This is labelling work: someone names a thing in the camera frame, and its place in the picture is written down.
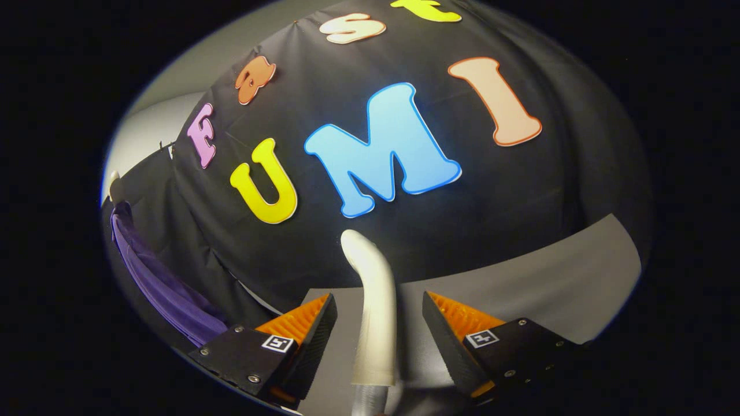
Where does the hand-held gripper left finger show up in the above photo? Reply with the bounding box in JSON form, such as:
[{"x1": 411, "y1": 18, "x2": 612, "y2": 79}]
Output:
[{"x1": 190, "y1": 293, "x2": 338, "y2": 411}]

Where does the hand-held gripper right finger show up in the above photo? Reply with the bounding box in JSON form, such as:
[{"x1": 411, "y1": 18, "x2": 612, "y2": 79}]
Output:
[{"x1": 422, "y1": 291, "x2": 582, "y2": 405}]

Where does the white garment steamer head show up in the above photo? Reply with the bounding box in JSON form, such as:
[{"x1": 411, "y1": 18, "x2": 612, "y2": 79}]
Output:
[{"x1": 340, "y1": 229, "x2": 399, "y2": 387}]

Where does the grey garment steamer hose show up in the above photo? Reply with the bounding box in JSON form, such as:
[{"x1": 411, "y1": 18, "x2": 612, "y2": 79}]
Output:
[{"x1": 351, "y1": 384, "x2": 389, "y2": 416}]

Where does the purple jacket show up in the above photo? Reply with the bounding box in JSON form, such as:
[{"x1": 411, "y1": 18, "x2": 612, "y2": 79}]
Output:
[{"x1": 110, "y1": 201, "x2": 229, "y2": 347}]

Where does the grey cabinet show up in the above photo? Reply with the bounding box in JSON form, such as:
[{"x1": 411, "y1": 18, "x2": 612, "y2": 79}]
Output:
[{"x1": 298, "y1": 214, "x2": 642, "y2": 416}]

